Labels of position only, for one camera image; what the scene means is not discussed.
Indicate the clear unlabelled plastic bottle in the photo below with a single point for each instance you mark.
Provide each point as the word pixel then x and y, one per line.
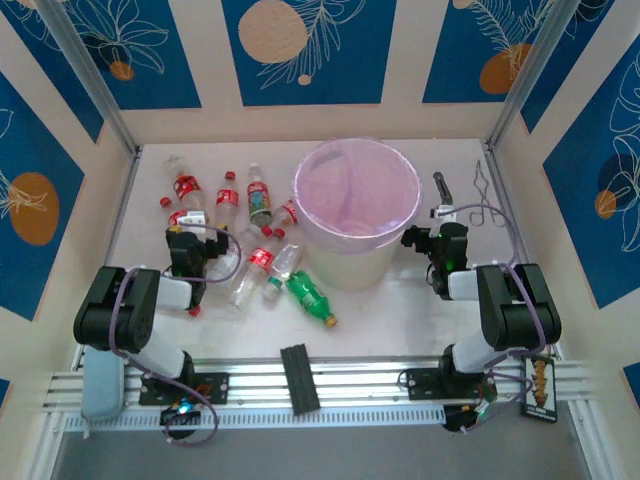
pixel 225 267

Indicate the white-capped bottle cartoon label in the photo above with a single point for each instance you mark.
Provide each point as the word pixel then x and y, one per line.
pixel 259 195

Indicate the clear bottle red cap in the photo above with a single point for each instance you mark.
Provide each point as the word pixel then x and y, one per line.
pixel 194 311

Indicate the large clear red-label bottle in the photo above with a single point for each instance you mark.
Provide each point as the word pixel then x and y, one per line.
pixel 187 187

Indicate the clear bottle green band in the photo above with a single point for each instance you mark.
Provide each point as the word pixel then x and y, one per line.
pixel 287 257

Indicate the green plastic bottle yellow cap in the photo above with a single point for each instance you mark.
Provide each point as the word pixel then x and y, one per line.
pixel 305 295

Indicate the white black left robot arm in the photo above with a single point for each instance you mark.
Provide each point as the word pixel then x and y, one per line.
pixel 165 357

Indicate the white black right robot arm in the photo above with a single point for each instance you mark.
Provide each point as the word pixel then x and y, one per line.
pixel 470 357

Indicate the white plastic bin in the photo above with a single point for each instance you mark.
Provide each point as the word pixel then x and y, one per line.
pixel 350 265

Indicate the left controller board with LED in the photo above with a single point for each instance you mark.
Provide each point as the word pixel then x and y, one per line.
pixel 180 412

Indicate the controller board with led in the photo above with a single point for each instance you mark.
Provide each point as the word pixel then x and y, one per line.
pixel 180 412
pixel 455 417

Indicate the blue-grey soft pouch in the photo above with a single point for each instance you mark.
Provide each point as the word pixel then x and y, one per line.
pixel 102 390

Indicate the right controller board with LED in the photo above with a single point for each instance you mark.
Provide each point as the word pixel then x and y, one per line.
pixel 455 417

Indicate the black card orange print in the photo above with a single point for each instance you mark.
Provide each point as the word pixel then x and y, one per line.
pixel 540 395

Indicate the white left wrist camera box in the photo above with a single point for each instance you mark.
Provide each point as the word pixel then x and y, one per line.
pixel 192 218

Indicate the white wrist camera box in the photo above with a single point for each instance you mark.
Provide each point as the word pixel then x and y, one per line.
pixel 445 211
pixel 192 218

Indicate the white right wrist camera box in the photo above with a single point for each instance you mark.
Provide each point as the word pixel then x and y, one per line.
pixel 445 211

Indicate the aluminium table side rail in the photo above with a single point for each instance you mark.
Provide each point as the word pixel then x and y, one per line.
pixel 123 200
pixel 497 170

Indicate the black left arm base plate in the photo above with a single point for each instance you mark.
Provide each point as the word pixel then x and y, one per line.
pixel 215 387

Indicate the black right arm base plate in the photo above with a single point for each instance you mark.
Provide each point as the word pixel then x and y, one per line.
pixel 420 385

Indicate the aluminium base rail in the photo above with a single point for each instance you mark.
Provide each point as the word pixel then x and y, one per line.
pixel 350 380

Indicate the black rail bracket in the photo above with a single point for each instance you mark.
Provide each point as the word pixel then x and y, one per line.
pixel 300 380

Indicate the aluminium frame post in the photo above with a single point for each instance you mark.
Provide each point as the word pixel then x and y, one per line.
pixel 541 50
pixel 90 75

